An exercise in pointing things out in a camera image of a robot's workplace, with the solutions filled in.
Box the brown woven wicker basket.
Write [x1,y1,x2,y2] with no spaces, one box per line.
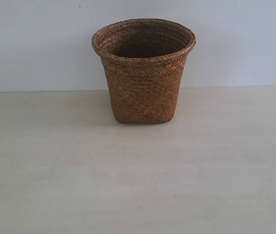
[92,19,196,124]

